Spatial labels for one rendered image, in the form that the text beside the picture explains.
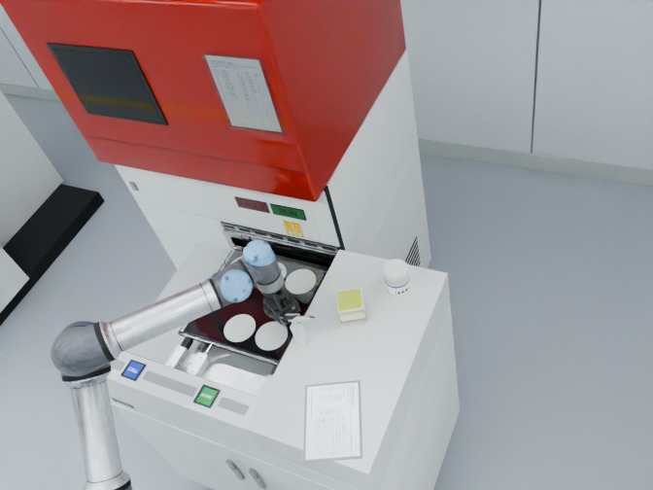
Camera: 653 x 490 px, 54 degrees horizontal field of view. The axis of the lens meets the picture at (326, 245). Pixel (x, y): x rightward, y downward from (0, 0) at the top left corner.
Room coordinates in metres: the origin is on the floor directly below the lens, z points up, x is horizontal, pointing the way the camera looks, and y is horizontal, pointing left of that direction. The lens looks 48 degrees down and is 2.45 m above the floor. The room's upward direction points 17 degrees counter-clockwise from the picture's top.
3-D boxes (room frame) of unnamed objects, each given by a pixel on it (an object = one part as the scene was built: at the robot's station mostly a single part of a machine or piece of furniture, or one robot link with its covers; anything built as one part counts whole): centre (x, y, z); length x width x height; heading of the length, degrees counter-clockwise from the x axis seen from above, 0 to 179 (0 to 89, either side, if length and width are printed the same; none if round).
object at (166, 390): (1.02, 0.53, 0.89); 0.55 x 0.09 x 0.14; 53
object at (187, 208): (1.56, 0.28, 1.02); 0.81 x 0.03 x 0.40; 53
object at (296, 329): (1.03, 0.13, 1.03); 0.06 x 0.04 x 0.13; 143
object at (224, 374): (1.05, 0.41, 0.87); 0.36 x 0.08 x 0.03; 53
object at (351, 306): (1.06, -0.02, 1.00); 0.07 x 0.07 x 0.07; 80
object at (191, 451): (1.14, 0.26, 0.41); 0.96 x 0.64 x 0.82; 53
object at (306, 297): (1.27, 0.26, 0.90); 0.34 x 0.34 x 0.01; 53
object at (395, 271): (1.10, -0.16, 1.01); 0.07 x 0.07 x 0.10
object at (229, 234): (1.44, 0.15, 0.89); 0.44 x 0.02 x 0.10; 53
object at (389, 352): (0.96, 0.01, 0.89); 0.62 x 0.35 x 0.14; 143
